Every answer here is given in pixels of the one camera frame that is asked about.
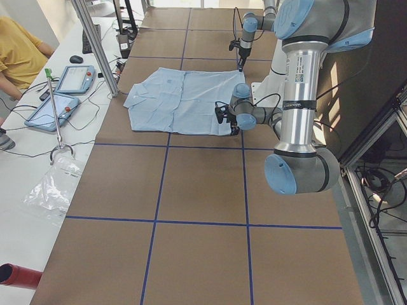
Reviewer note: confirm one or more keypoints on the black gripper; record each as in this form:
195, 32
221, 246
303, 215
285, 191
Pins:
232, 121
243, 53

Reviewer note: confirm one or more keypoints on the light blue button-up shirt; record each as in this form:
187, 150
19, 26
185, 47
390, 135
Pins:
182, 102

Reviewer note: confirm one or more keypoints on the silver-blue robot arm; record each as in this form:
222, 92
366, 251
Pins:
252, 23
307, 31

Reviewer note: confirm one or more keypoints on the upper blue teach pendant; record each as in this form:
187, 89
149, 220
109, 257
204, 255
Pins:
76, 79

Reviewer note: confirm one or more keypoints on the blue teach pendant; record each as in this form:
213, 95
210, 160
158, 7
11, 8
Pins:
76, 79
43, 117

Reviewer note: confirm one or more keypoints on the black computer mouse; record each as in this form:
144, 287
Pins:
75, 59

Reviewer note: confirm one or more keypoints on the lower blue teach pendant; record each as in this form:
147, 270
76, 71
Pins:
43, 117

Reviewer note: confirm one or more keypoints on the metal reacher grabber stick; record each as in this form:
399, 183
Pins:
61, 145

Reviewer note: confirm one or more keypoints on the clear plastic bag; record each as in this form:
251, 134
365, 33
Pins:
51, 197

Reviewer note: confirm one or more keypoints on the person in yellow shirt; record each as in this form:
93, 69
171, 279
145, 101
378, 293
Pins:
23, 57

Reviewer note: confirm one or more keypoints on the red cylinder tube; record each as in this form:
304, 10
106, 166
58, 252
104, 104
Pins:
21, 277

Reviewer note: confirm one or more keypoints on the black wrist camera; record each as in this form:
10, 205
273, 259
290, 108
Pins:
234, 44
222, 113

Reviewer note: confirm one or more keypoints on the aluminium frame post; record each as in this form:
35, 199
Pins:
95, 41

